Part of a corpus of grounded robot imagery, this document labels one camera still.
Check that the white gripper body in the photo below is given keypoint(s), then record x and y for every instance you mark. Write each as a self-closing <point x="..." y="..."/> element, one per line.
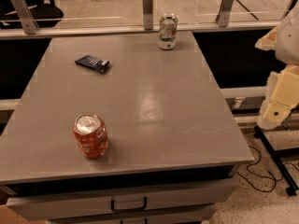
<point x="289" y="39"/>

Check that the grey drawer with black handle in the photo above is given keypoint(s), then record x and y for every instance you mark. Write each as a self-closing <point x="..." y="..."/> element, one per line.
<point x="111" y="201"/>

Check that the black floor stand base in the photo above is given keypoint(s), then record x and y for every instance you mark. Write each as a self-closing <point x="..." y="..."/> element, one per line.
<point x="276" y="156"/>

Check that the right metal railing bracket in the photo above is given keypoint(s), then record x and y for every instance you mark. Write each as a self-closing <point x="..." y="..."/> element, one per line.
<point x="223" y="16"/>

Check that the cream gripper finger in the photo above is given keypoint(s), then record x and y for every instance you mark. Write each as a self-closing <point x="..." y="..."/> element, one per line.
<point x="282" y="96"/>
<point x="268" y="41"/>

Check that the white green soda can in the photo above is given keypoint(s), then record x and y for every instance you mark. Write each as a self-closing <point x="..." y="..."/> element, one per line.
<point x="167" y="31"/>

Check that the dark blue rxbar wrapper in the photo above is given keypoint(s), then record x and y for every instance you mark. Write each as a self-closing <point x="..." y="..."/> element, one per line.
<point x="93" y="63"/>

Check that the metal railing bracket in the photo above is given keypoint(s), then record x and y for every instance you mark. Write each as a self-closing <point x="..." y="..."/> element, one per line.
<point x="223" y="16"/>
<point x="147" y="14"/>
<point x="27" y="21"/>

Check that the middle metal railing bracket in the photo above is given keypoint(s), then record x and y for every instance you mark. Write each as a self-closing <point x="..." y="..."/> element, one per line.
<point x="147" y="14"/>

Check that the black office chair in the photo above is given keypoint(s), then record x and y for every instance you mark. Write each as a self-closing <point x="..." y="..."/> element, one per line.
<point x="44" y="12"/>

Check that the left metal railing bracket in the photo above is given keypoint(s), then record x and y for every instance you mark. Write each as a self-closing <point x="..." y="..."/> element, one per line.
<point x="27" y="21"/>

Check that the red coke can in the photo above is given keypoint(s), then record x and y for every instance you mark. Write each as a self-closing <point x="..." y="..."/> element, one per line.
<point x="91" y="134"/>

